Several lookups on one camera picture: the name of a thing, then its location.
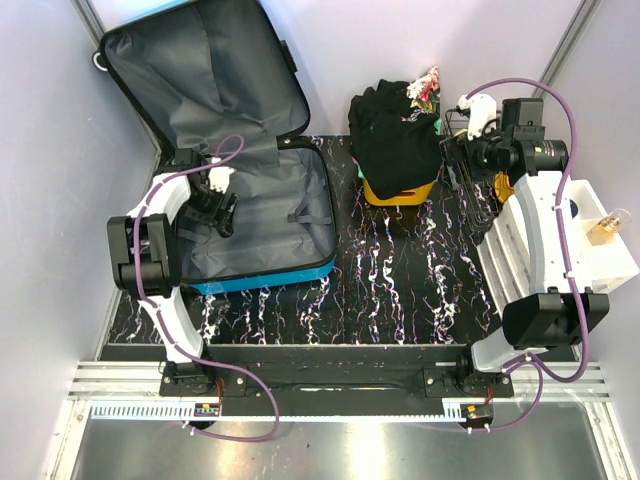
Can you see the yellow plate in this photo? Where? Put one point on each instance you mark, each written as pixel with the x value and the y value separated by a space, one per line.
pixel 502 187

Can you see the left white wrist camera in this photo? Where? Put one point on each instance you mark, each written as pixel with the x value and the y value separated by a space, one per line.
pixel 219 176

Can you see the aluminium rail frame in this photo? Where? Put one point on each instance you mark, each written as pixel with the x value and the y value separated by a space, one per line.
pixel 116 425

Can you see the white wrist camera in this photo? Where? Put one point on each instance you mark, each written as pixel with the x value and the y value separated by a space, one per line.
pixel 481 109
pixel 219 176

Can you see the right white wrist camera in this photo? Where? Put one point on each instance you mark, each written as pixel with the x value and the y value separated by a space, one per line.
pixel 481 109

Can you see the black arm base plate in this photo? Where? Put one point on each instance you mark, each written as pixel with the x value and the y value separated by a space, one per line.
pixel 333 381

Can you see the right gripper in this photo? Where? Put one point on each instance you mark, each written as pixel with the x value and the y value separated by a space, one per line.
pixel 456 149

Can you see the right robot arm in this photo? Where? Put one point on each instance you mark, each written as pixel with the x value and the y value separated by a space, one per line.
pixel 561 307

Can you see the dark bottle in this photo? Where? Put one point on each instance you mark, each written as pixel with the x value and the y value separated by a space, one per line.
pixel 607 227

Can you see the orange plastic basket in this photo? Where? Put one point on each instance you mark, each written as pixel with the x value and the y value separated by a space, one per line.
pixel 412 197

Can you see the black wire dish rack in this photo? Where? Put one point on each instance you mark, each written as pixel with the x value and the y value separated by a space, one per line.
pixel 477 201

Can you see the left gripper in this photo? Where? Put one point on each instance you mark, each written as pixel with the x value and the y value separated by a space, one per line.
pixel 209 218

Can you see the black floral print garment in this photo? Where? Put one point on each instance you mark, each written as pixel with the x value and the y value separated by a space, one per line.
pixel 395 131

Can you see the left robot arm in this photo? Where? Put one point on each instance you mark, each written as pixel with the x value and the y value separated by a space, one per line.
pixel 146 263

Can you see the white drawer organizer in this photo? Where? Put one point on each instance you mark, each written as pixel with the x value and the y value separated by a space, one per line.
pixel 504 253

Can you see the blue fish-print suitcase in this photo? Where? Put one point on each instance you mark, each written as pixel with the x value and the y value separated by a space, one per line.
pixel 210 75

